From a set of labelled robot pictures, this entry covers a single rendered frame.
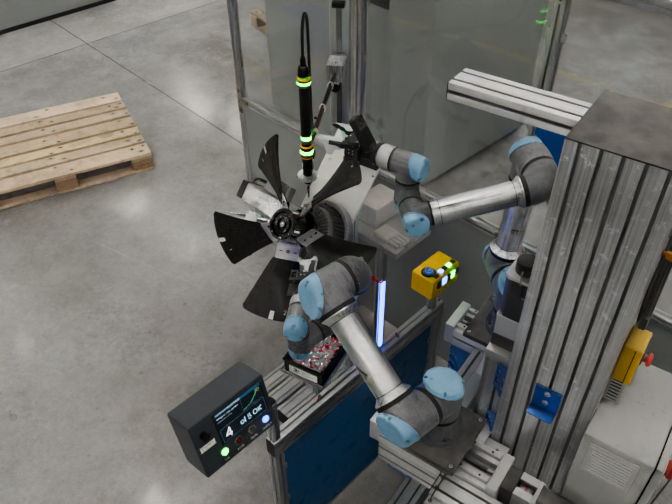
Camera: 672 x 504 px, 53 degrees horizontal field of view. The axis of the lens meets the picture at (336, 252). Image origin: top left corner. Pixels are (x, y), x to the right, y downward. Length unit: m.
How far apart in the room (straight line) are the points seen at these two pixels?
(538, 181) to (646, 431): 0.73
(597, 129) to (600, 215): 0.18
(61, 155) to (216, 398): 3.51
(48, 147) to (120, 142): 0.51
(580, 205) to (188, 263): 3.03
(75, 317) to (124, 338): 0.35
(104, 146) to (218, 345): 2.03
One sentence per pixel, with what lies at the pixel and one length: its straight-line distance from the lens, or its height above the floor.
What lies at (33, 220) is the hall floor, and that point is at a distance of 4.90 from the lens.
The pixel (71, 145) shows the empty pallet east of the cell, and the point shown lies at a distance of 5.30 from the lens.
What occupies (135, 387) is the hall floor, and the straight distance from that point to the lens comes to 3.66.
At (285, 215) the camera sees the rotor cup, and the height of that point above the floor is 1.25.
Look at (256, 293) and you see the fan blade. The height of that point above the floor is 1.00.
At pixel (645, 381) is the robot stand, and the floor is 1.23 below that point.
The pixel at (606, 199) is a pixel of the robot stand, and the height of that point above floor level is 1.92.
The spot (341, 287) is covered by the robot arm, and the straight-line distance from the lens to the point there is 1.88.
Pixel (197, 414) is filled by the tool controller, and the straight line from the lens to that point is 1.92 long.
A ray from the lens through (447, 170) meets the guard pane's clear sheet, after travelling 2.90.
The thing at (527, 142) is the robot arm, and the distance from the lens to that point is 2.14.
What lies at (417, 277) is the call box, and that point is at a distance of 2.53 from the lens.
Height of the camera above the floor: 2.78
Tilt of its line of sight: 41 degrees down
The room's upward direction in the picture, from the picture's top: 1 degrees counter-clockwise
